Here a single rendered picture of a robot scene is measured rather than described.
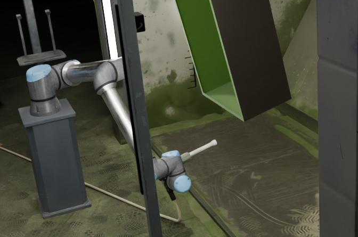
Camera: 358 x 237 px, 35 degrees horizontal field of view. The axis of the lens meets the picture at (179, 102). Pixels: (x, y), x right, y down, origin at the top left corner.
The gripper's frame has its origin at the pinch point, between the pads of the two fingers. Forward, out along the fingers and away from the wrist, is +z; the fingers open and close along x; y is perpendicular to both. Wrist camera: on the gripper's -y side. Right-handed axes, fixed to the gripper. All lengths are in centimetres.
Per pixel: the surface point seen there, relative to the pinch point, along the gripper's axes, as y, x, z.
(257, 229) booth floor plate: 46, 30, -27
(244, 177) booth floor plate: 32, 54, 26
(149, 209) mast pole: -5, -28, -77
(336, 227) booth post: 3, 7, -167
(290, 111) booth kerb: 20, 131, 86
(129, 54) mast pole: -69, -13, -99
